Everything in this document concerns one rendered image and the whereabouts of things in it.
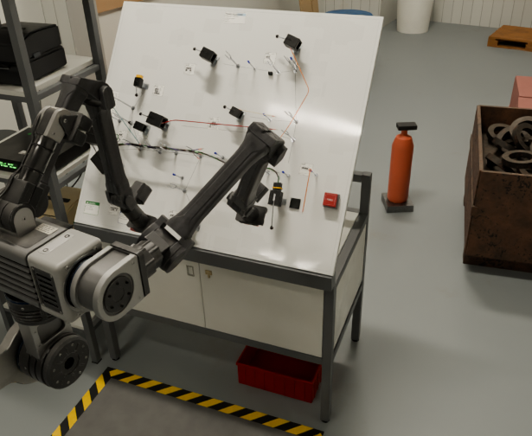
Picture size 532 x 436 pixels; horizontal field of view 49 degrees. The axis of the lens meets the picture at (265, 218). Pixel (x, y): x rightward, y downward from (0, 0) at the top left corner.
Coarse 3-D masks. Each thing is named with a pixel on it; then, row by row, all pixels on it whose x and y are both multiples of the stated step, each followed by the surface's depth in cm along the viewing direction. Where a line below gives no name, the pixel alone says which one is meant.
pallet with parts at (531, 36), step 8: (496, 32) 781; (504, 32) 780; (512, 32) 779; (520, 32) 778; (528, 32) 777; (488, 40) 768; (496, 40) 764; (504, 40) 787; (512, 40) 752; (520, 40) 748; (528, 40) 745; (512, 48) 757; (520, 48) 752; (528, 48) 746
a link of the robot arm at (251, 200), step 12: (276, 156) 150; (252, 168) 160; (264, 168) 161; (240, 180) 169; (252, 180) 165; (240, 192) 174; (252, 192) 173; (228, 204) 184; (240, 204) 179; (252, 204) 183
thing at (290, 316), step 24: (216, 288) 251; (240, 288) 246; (264, 288) 241; (288, 288) 236; (312, 288) 231; (216, 312) 259; (240, 312) 253; (264, 312) 248; (288, 312) 243; (312, 312) 238; (240, 336) 261; (264, 336) 255; (288, 336) 250; (312, 336) 244
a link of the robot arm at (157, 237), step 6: (162, 228) 139; (150, 234) 135; (156, 234) 136; (162, 234) 138; (168, 234) 139; (156, 240) 135; (162, 240) 136; (168, 240) 138; (174, 240) 138; (162, 246) 135; (168, 246) 136; (162, 252) 134
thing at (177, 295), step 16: (160, 272) 259; (176, 272) 256; (192, 272) 253; (160, 288) 265; (176, 288) 261; (192, 288) 257; (144, 304) 274; (160, 304) 270; (176, 304) 266; (192, 304) 262; (192, 320) 268
